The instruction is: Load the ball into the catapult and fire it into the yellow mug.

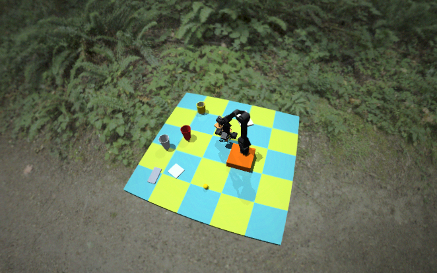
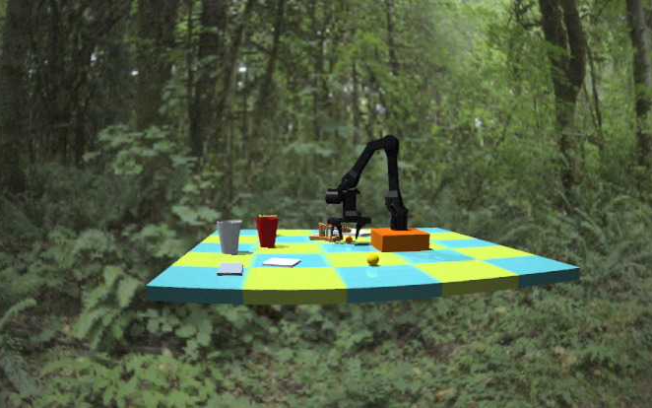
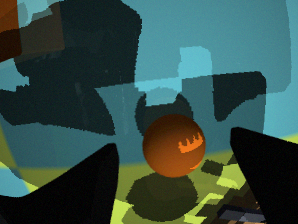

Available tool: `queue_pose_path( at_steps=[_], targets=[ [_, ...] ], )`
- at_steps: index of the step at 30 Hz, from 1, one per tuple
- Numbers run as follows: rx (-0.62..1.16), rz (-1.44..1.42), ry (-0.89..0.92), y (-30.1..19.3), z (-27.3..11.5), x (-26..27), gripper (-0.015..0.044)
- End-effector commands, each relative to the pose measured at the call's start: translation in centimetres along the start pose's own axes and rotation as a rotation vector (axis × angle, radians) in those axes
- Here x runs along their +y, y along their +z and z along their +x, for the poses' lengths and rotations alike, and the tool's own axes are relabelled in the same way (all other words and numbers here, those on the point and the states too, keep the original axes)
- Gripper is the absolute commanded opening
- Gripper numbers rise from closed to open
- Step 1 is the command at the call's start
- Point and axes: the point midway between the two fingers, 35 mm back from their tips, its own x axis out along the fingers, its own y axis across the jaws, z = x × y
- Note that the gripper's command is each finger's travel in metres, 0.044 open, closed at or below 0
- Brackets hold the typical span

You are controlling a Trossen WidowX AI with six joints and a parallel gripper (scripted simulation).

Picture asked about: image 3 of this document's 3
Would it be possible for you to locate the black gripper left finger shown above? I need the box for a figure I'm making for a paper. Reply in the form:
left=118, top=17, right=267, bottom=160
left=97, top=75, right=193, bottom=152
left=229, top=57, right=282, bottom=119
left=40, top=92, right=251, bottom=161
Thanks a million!
left=0, top=143, right=120, bottom=224

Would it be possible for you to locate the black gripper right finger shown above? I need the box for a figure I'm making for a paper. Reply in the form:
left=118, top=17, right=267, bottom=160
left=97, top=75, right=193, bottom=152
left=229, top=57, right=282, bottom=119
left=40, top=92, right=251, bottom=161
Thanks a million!
left=230, top=127, right=298, bottom=224

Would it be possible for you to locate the orange-brown ball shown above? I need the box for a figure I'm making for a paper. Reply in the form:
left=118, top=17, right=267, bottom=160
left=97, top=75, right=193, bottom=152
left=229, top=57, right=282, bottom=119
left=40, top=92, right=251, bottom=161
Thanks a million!
left=142, top=115, right=206, bottom=177

